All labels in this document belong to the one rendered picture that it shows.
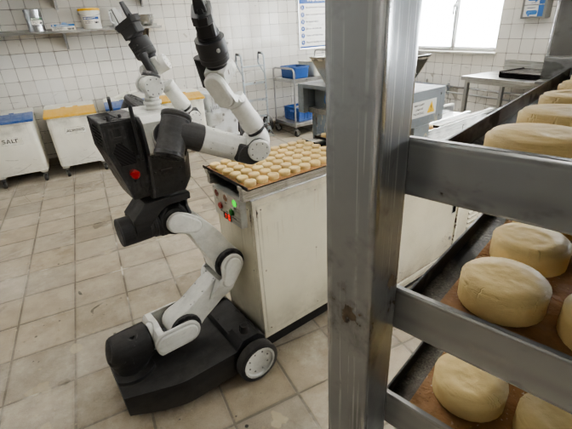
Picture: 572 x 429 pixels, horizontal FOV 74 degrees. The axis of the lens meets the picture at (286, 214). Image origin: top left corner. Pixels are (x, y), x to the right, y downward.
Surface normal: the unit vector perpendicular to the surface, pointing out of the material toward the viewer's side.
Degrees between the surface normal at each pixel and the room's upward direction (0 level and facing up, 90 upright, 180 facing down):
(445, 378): 0
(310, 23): 90
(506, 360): 90
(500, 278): 0
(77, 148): 95
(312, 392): 0
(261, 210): 90
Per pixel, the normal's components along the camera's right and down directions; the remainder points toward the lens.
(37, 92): 0.45, 0.37
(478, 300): -0.86, 0.27
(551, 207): -0.68, 0.36
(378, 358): 0.73, 0.26
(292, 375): -0.06, -0.89
